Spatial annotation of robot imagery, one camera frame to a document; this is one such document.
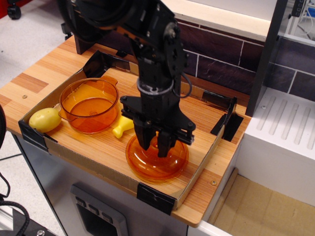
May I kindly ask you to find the cardboard fence with black tape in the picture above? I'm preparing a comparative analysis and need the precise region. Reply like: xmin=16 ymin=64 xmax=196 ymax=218
xmin=19 ymin=51 xmax=250 ymax=225

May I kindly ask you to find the yellow plastic potato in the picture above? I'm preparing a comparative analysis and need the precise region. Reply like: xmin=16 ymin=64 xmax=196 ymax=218
xmin=29 ymin=108 xmax=62 ymax=133

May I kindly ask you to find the orange transparent pot lid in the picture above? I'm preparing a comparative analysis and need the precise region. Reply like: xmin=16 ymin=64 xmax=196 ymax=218
xmin=126 ymin=136 xmax=189 ymax=183

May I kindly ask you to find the black caster wheel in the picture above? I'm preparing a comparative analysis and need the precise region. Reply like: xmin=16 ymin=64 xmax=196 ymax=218
xmin=7 ymin=0 xmax=22 ymax=20

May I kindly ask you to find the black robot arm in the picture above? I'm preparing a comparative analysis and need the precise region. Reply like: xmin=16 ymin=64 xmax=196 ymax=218
xmin=58 ymin=0 xmax=196 ymax=157

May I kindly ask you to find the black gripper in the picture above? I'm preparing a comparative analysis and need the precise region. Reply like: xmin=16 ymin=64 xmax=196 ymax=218
xmin=120 ymin=81 xmax=196 ymax=157

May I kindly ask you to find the yellow plastic banana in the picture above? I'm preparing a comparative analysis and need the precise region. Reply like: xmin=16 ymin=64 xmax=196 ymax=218
xmin=112 ymin=116 xmax=134 ymax=139

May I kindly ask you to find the orange transparent pot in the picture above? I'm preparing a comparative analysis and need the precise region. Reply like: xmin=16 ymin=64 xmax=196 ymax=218
xmin=59 ymin=76 xmax=119 ymax=134

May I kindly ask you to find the black cable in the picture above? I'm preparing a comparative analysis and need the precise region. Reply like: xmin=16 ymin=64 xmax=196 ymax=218
xmin=0 ymin=104 xmax=32 ymax=236

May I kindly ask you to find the white toy sink drainboard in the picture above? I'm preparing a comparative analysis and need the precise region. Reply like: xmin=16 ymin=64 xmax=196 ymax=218
xmin=236 ymin=88 xmax=315 ymax=206

